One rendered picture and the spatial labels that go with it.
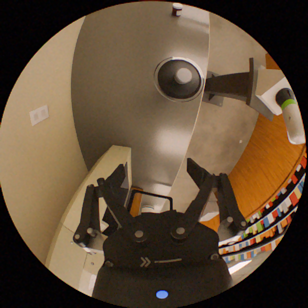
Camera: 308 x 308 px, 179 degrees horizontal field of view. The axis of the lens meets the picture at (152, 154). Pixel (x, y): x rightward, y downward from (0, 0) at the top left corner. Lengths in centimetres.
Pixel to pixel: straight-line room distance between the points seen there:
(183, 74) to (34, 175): 68
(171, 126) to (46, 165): 70
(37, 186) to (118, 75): 68
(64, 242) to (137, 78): 64
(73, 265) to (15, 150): 47
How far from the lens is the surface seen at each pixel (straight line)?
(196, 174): 17
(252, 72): 72
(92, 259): 32
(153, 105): 45
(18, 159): 58
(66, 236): 36
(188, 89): 21
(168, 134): 49
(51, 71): 67
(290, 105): 64
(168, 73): 21
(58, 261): 39
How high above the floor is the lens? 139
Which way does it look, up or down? 54 degrees down
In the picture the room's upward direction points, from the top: 170 degrees counter-clockwise
